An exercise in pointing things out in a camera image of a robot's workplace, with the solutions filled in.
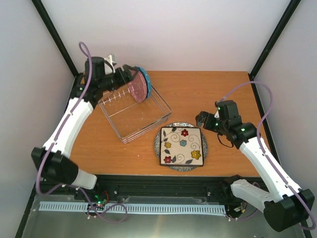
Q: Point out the light blue cable duct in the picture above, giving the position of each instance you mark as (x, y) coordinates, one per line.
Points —
(140, 209)

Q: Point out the white square floral plate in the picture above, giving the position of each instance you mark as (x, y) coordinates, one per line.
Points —
(181, 147)

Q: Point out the blue polka dot plate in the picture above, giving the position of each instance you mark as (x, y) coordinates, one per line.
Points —
(148, 84)

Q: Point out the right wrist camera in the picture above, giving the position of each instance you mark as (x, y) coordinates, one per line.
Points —
(227, 109)

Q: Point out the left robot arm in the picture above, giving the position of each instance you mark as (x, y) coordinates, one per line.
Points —
(52, 160)

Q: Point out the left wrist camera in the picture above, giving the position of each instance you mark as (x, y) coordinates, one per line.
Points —
(110, 62)

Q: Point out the black aluminium frame rail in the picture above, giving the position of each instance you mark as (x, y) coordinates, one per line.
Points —
(223, 190)

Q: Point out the chrome wire dish rack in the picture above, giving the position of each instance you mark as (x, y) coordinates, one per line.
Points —
(131, 119)

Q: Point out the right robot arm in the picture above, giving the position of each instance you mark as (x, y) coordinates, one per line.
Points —
(284, 203)

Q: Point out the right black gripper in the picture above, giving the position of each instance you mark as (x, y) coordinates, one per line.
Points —
(202, 115)

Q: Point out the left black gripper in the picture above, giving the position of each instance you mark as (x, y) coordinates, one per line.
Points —
(128, 78)

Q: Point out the pink polka dot plate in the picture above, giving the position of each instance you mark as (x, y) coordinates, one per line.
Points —
(138, 87)

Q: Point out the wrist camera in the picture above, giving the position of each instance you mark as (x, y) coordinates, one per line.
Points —
(110, 62)
(227, 109)

